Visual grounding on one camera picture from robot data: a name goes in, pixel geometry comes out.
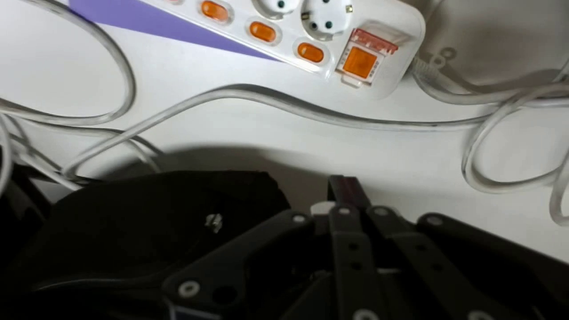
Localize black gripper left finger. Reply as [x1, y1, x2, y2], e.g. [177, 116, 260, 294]
[163, 175, 381, 320]

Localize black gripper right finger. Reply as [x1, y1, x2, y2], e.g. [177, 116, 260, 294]
[346, 175, 569, 320]

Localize white power strip orange switches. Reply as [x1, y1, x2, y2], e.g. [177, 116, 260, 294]
[141, 0, 429, 102]

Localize black backpack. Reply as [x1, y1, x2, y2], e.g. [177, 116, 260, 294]
[0, 166, 335, 320]

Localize purple mat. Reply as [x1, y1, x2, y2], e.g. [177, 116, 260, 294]
[68, 0, 282, 63]

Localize white adapter cable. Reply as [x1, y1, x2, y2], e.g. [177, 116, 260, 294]
[411, 43, 569, 228]

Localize white power strip cable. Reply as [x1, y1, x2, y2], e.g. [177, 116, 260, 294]
[0, 0, 569, 184]

